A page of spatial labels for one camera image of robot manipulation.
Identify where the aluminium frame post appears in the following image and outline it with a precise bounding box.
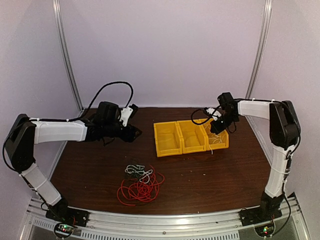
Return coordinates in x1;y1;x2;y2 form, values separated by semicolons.
246;0;273;100
51;0;85;113

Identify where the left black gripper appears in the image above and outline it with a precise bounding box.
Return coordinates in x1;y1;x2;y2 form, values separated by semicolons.
103;117;142;143

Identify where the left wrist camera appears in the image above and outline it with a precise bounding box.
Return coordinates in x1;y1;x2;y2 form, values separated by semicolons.
120;104;139;127

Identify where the white cable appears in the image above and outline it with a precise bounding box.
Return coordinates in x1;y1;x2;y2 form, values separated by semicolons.
208;134;227;146
203;126;228;155

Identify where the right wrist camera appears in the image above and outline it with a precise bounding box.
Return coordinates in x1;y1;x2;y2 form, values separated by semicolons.
203;107;222;121

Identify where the red cable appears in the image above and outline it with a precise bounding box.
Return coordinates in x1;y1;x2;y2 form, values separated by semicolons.
116;164;166;206

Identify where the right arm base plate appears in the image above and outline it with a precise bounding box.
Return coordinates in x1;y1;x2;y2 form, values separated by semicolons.
238;207;283;226

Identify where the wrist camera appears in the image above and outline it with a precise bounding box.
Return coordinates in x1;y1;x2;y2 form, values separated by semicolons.
120;104;139;127
203;107;222;121

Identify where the right black camera cable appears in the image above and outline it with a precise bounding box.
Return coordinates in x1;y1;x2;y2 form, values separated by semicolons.
191;104;221;127

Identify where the left black camera cable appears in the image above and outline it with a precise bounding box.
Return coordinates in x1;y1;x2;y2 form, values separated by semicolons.
67;81;135;123

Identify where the right aluminium frame post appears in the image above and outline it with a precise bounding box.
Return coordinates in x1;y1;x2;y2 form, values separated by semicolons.
246;0;273;100

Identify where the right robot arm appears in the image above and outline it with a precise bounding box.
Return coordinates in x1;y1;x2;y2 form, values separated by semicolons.
210;92;301;221

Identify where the black camera cable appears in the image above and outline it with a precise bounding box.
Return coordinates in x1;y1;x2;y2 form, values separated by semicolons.
67;81;135;123
191;104;221;127

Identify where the front aluminium rail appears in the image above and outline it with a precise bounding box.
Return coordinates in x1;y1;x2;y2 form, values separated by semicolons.
17;197;311;240

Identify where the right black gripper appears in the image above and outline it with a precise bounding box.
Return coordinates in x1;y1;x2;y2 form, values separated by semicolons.
211;111;239;134

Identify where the left aluminium frame post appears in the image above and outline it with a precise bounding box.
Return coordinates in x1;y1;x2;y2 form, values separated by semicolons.
51;0;85;113

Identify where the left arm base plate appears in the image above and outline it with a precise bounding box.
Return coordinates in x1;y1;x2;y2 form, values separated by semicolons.
45;208;89;227

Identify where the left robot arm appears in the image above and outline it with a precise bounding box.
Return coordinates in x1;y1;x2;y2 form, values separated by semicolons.
2;101;142;222

